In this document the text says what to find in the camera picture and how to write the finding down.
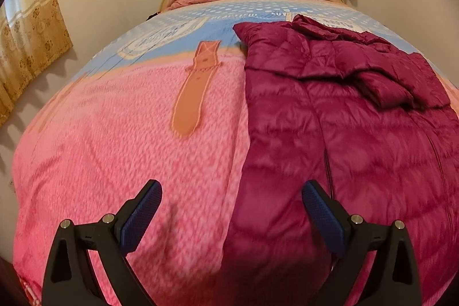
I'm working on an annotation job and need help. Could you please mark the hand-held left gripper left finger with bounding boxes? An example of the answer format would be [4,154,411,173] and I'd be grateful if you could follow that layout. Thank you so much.
[42,179,163,306]

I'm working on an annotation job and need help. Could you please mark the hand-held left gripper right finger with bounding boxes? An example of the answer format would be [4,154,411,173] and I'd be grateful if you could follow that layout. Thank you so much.
[302,180,423,306]

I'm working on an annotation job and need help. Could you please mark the magenta quilted puffer jacket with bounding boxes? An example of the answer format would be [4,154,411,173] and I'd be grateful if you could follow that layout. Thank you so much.
[220,14,459,306]

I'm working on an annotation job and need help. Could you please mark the bed with pink-blue bedspread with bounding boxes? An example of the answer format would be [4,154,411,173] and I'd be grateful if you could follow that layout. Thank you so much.
[11,0,459,306]

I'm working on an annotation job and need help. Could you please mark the beige floral window curtain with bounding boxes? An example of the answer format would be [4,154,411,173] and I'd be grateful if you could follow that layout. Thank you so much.
[0,0,74,128]

